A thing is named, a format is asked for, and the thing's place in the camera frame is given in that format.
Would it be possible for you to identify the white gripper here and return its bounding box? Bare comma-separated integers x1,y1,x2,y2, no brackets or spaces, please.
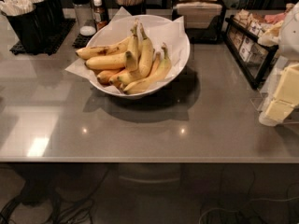
258,2,299,122

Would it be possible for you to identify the long banana front right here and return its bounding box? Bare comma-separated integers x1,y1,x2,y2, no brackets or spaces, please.
123,43,172,94

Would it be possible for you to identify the slim orange banana right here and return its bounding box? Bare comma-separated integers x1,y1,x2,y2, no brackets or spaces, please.
149,51,161,76

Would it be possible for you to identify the white bowl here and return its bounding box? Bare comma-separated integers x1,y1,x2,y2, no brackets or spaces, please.
85,14,192,99

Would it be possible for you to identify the white paper bowl liner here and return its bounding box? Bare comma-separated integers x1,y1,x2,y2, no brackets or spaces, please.
64,6,187,95

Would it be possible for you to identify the short curved banana center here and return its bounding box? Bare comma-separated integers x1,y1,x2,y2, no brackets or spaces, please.
125,19,139,71

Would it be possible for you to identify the spotted banana top left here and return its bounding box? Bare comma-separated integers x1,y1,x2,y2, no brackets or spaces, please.
76,37,130,60

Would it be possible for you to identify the small banana front middle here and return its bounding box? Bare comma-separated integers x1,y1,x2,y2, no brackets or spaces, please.
108,69,141,86

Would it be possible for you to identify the orange banana lower left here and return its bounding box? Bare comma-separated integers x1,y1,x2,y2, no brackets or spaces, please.
97,69,120,85

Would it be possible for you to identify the black condiment packet rack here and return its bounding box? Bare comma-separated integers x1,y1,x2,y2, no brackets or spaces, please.
223,9,278,90

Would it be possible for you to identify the black napkin dispenser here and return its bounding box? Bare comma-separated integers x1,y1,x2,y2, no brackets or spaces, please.
172,0,226,44

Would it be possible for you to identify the hot sauce bottle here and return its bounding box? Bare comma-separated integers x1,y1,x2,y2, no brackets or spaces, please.
93,0,108,30

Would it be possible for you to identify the small black mat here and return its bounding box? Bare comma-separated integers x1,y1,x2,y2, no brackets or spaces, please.
72,34,92,49

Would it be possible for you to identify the glass shaker black lid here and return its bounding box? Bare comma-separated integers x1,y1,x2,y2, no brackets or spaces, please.
72,0,96,36

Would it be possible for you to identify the black cutlery holder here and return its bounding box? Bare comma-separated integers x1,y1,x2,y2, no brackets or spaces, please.
0,0,64,54

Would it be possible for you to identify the white plastic cutlery bundle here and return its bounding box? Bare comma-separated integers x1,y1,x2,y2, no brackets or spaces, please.
0,0,44,17

